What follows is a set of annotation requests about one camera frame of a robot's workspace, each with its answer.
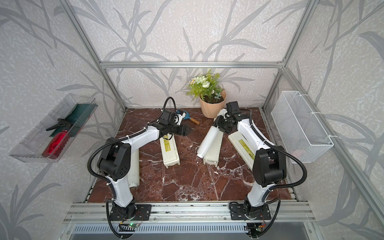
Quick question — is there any plastic wrap roll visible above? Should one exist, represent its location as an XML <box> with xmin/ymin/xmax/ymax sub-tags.
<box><xmin>127</xmin><ymin>150</ymin><xmax>140</xmax><ymax>188</ymax></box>
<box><xmin>197</xmin><ymin>109</ymin><xmax>226</xmax><ymax>164</ymax></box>

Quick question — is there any white wrap dispenser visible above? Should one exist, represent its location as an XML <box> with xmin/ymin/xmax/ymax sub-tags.
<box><xmin>203</xmin><ymin>129</ymin><xmax>259</xmax><ymax>171</ymax></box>
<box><xmin>160</xmin><ymin>134</ymin><xmax>181</xmax><ymax>169</ymax></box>

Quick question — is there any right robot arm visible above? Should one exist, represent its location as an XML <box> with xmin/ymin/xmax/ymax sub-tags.
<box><xmin>213</xmin><ymin>102</ymin><xmax>308</xmax><ymax>221</ymax></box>

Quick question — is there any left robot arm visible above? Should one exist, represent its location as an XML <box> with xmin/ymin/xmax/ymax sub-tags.
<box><xmin>87</xmin><ymin>97</ymin><xmax>190</xmax><ymax>219</ymax></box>

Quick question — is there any blue garden hand rake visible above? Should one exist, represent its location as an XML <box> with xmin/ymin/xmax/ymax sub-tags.
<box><xmin>177</xmin><ymin>110</ymin><xmax>200</xmax><ymax>125</ymax></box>

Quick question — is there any potted green plant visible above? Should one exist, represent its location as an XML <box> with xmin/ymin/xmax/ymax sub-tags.
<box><xmin>187</xmin><ymin>70</ymin><xmax>227</xmax><ymax>119</ymax></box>

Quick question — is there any red spray bottle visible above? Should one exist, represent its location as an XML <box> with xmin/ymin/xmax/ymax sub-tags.
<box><xmin>42</xmin><ymin>130</ymin><xmax>70</xmax><ymax>160</ymax></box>

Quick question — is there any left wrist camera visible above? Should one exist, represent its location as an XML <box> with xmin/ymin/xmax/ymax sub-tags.
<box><xmin>176</xmin><ymin>111</ymin><xmax>186</xmax><ymax>126</ymax></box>

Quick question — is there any white wire mesh basket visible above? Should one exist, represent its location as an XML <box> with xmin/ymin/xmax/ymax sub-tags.
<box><xmin>272</xmin><ymin>91</ymin><xmax>334</xmax><ymax>163</ymax></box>

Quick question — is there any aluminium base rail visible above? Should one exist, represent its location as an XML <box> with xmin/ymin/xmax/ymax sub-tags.
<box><xmin>63</xmin><ymin>200</ymin><xmax>316</xmax><ymax>224</ymax></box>

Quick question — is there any clear plastic wall tray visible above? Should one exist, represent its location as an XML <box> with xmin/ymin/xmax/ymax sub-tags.
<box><xmin>10</xmin><ymin>94</ymin><xmax>98</xmax><ymax>163</ymax></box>

